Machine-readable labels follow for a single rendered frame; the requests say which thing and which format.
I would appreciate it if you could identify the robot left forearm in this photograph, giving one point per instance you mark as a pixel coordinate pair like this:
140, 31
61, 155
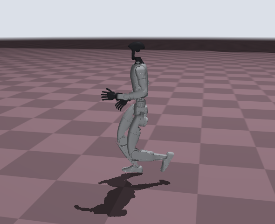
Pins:
133, 95

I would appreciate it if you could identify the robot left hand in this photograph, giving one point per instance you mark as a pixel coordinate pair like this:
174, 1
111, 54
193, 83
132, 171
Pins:
110, 95

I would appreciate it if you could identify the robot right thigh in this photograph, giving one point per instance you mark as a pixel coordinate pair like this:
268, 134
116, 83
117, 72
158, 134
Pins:
124, 125

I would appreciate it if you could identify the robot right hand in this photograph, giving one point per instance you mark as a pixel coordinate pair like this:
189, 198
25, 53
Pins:
121, 103

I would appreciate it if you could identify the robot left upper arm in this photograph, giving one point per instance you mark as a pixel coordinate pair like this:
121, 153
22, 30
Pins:
140, 73

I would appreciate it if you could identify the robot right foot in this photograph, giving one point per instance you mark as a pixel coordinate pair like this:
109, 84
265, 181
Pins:
133, 169

